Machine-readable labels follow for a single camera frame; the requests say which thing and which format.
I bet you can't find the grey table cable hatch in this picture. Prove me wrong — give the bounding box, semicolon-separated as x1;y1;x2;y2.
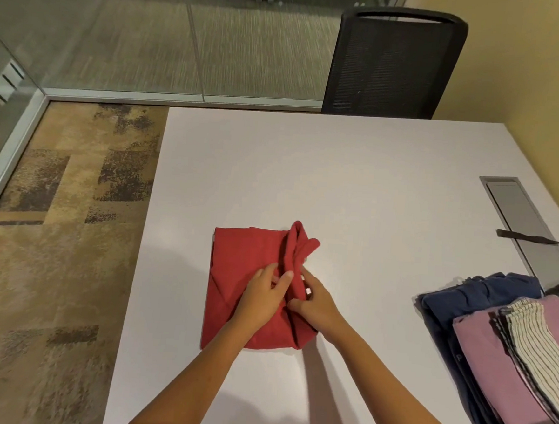
471;174;559;292

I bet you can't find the person's right forearm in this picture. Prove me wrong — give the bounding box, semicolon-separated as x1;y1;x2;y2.
317;325;470;424

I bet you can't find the person's left hand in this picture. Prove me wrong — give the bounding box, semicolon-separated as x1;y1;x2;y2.
226;259;296;338

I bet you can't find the person's right hand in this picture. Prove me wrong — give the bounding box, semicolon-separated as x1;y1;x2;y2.
285;266;352;347

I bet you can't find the metal glass door bracket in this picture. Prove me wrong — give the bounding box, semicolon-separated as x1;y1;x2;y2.
0;61;27;107

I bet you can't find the striped knit top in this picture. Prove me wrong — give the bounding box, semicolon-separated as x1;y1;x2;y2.
486;295;559;424

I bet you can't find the black mesh office chair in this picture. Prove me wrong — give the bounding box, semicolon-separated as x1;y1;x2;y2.
320;2;470;124

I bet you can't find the mauve striped t-shirt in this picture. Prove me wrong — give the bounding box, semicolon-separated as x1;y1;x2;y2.
445;287;559;424

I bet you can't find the black orange backpack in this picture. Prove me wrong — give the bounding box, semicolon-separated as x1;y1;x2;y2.
490;229;559;316

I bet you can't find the navy blue hoodie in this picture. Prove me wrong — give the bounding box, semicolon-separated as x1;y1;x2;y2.
407;266;546;424

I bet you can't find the red garment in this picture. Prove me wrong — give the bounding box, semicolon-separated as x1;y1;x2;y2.
199;214;327;359

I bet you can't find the person's left forearm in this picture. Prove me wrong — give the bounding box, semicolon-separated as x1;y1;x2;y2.
123;311;253;424

